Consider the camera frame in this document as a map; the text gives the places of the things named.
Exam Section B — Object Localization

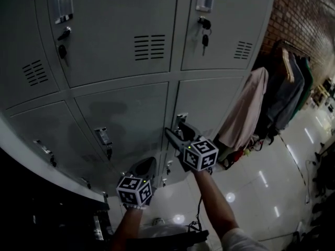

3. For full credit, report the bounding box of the person's left forearm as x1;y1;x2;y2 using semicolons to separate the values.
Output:
111;207;144;251

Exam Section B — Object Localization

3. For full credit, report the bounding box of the black chest strap mount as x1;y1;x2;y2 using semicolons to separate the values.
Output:
125;230;210;249

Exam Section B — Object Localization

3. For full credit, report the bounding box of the black counter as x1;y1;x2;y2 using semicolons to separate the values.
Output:
0;150;111;251

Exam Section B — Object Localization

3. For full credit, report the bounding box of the grey hooded jacket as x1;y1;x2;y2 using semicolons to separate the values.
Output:
266;53;306;131

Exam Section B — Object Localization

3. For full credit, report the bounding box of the red bag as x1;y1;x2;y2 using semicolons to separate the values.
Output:
229;150;244;163

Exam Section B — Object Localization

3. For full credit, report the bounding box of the grey metal locker cabinet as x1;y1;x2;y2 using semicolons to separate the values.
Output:
0;0;277;201

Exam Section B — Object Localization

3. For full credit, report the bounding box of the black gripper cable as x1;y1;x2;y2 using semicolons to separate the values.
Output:
187;194;204;232

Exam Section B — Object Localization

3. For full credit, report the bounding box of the wooden stool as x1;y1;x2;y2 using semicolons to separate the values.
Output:
313;84;331;107

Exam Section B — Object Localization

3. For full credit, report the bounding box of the pale pink coat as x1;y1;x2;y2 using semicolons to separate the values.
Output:
218;66;270;152

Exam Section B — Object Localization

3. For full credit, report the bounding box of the black office chair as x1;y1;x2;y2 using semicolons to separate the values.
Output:
310;129;335;221

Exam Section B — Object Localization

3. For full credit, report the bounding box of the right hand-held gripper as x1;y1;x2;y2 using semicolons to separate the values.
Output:
164;121;219;172

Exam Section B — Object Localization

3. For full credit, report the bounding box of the beige garment on wooden hanger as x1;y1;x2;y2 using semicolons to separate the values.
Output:
281;47;296;84

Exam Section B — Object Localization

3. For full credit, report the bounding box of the person's white shirt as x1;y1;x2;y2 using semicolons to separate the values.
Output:
136;223;271;251

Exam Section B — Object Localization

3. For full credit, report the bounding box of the black-headed locker key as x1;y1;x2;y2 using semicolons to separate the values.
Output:
56;26;72;67
197;16;212;56

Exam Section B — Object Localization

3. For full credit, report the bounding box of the green garment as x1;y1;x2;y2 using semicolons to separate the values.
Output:
289;56;314;120

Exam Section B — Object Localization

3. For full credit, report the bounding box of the person's right forearm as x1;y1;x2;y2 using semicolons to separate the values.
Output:
193;169;240;242

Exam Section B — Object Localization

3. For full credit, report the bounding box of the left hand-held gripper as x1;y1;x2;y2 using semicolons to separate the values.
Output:
116;156;158;207

